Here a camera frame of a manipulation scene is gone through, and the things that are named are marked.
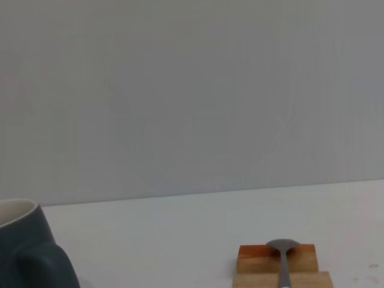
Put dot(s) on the light wooden notched block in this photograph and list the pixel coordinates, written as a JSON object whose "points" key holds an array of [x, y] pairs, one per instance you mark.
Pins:
{"points": [[255, 280]]}

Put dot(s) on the grey ceramic coffee cup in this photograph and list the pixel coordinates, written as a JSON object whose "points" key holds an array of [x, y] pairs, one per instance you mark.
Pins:
{"points": [[27, 249]]}

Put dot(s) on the orange-stained wooden block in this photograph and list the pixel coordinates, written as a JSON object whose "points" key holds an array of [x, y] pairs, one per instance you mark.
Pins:
{"points": [[255, 259]]}

